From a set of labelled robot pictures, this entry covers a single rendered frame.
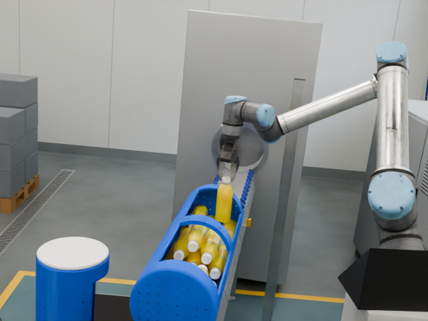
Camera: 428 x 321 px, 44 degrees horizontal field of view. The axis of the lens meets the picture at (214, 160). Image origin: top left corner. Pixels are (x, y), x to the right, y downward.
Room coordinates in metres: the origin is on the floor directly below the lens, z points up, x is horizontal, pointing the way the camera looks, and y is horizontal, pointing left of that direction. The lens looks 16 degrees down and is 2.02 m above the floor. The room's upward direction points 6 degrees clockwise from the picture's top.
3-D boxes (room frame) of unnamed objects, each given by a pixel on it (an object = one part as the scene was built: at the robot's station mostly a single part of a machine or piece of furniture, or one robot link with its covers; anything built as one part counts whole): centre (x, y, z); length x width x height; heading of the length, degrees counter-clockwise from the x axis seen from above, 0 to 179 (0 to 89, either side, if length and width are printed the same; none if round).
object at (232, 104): (2.23, -0.07, 1.61); 0.10 x 0.09 x 0.12; 59
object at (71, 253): (1.90, 0.53, 1.03); 0.28 x 0.28 x 0.01
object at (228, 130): (2.24, -0.06, 1.52); 0.10 x 0.09 x 0.05; 83
